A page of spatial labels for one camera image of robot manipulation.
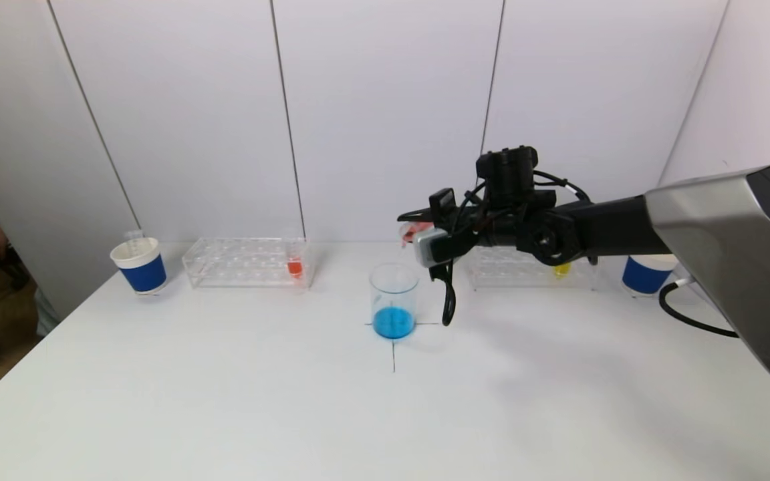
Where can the clear glass beaker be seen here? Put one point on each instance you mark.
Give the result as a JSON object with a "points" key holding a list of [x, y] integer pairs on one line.
{"points": [[393, 287]]}

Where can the blue pigment liquid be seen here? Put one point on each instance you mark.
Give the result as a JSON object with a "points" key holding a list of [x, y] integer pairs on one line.
{"points": [[393, 324]]}

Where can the test tube with orange pigment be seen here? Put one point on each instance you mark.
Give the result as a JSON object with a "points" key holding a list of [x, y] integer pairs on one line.
{"points": [[295, 267], [412, 232]]}

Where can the clear graduated plastic test tube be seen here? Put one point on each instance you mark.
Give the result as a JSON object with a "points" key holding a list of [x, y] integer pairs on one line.
{"points": [[135, 242]]}

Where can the clear acrylic test tube rack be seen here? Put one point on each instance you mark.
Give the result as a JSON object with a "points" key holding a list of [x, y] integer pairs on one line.
{"points": [[244, 264], [512, 270]]}

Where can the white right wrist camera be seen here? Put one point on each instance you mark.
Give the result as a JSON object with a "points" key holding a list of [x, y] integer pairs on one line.
{"points": [[435, 246]]}

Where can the test tube with yellow pigment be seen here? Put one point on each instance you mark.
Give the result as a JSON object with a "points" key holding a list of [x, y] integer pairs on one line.
{"points": [[562, 269]]}

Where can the paper cup with blue sleeve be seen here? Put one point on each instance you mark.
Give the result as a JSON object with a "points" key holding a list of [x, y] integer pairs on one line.
{"points": [[144, 274], [646, 277]]}

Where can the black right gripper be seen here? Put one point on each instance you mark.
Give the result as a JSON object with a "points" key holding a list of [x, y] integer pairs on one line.
{"points": [[442, 203]]}

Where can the silver and black right robot arm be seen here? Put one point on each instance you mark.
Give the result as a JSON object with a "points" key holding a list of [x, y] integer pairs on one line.
{"points": [[726, 234]]}

